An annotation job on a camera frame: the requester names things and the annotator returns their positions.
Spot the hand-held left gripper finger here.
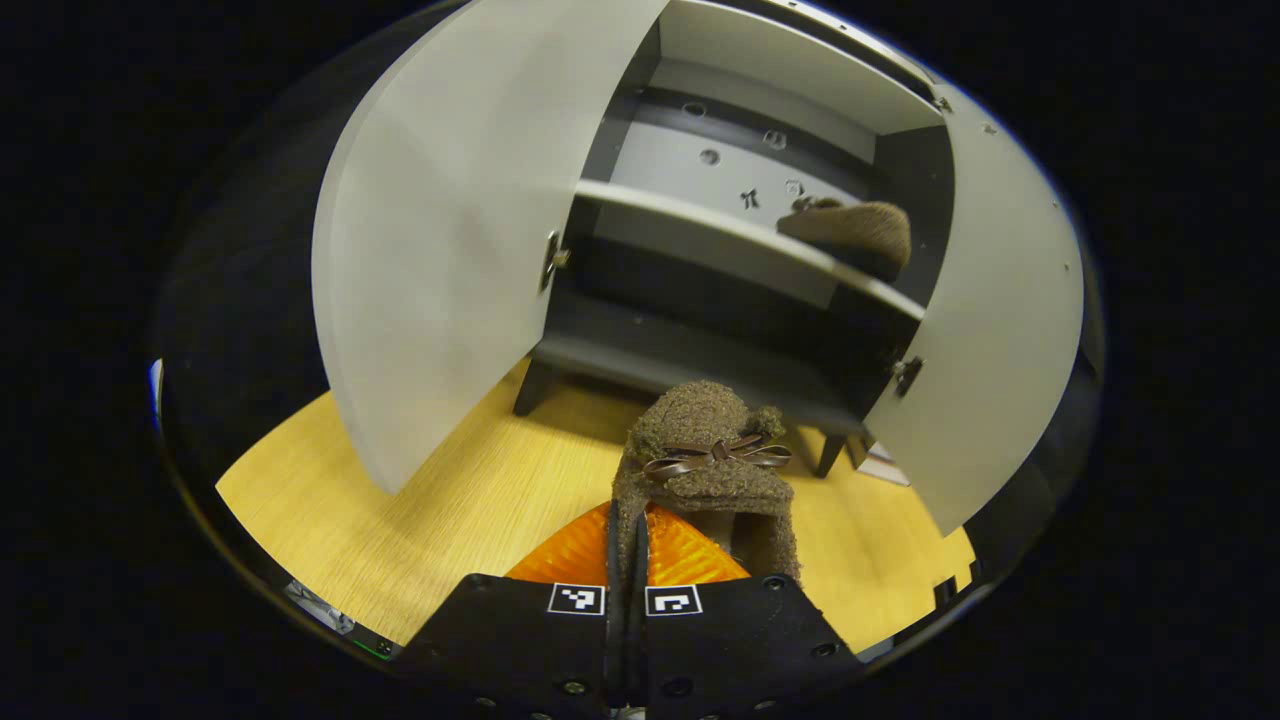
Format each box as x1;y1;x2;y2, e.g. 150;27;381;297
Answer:
400;500;623;716
624;505;866;716

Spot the brown fuzzy shoe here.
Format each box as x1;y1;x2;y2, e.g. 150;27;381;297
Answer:
607;380;803;591
776;196;913;284

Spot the grey shoe cabinet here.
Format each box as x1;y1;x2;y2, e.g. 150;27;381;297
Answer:
512;0;956;479

